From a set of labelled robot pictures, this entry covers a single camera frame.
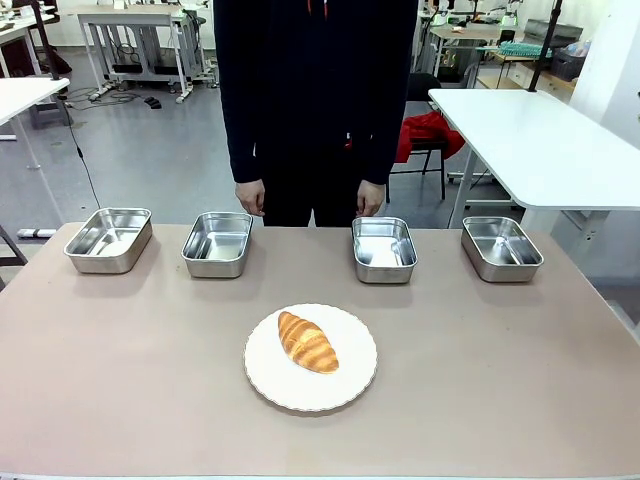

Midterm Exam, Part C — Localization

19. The person's right hand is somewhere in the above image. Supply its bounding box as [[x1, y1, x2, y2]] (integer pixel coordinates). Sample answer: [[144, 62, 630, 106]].
[[235, 178, 267, 217]]

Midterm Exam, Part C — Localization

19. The person's left hand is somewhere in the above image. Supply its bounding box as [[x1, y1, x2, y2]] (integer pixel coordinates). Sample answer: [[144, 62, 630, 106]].
[[356, 179, 387, 218]]

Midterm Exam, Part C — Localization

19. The golden brown croissant bread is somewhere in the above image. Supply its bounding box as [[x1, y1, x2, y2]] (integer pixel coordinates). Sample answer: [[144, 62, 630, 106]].
[[277, 310, 340, 375]]

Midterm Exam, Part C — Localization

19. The person's left forearm dark sleeve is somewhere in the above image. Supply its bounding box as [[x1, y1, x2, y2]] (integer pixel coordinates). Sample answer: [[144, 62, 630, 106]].
[[362, 109, 409, 186]]

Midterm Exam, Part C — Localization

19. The person's right forearm dark sleeve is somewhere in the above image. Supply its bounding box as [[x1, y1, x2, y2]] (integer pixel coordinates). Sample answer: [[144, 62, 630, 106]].
[[222, 99, 266, 185]]

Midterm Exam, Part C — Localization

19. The rectangular stainless steel container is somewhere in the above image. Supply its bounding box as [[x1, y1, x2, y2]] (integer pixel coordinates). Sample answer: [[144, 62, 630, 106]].
[[180, 211, 254, 279], [460, 215, 545, 284], [351, 215, 419, 285], [63, 207, 154, 275]]

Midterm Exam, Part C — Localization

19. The red cloth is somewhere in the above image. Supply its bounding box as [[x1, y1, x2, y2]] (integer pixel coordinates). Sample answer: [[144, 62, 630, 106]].
[[394, 111, 467, 164]]

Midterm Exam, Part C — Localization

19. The person's torso dark hoodie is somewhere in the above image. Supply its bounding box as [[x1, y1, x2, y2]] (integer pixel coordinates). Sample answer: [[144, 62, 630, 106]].
[[212, 0, 419, 229]]

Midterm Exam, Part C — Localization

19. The black chair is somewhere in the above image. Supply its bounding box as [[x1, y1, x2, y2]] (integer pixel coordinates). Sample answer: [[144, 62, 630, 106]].
[[387, 72, 451, 202]]

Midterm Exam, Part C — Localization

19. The large white table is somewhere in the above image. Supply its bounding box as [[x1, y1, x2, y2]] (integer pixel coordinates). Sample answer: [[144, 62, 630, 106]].
[[428, 88, 640, 281]]

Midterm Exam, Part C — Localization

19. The white power strip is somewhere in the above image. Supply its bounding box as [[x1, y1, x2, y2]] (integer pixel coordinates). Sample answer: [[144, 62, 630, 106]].
[[64, 82, 119, 109]]

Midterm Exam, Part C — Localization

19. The wooden top workbench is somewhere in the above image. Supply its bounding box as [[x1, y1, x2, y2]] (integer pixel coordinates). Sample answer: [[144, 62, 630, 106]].
[[429, 24, 501, 86]]

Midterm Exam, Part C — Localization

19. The white scalloped round plate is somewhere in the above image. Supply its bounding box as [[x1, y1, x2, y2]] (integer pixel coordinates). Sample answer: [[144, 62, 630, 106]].
[[243, 302, 379, 414]]

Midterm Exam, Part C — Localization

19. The teal rack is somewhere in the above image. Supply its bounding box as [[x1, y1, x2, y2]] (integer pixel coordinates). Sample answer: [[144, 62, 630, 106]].
[[499, 41, 554, 60]]

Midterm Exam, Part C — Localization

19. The tall black stand pole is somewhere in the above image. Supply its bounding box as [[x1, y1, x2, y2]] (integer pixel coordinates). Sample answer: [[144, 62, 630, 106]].
[[528, 0, 564, 94]]

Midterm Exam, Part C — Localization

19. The dark plastic crate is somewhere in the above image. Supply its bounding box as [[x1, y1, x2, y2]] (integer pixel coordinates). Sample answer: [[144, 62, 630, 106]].
[[551, 47, 586, 81]]

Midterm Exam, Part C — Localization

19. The black pole with clamp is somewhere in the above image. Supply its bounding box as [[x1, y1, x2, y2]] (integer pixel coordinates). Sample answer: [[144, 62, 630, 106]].
[[32, 0, 62, 81]]

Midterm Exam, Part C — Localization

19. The thin black hanging cable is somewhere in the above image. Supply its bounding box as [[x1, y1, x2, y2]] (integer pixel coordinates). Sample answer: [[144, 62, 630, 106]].
[[57, 94, 104, 210]]

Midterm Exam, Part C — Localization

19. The grey metal frame desk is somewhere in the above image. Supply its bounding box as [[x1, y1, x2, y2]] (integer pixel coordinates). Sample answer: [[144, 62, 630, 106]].
[[77, 4, 206, 104]]

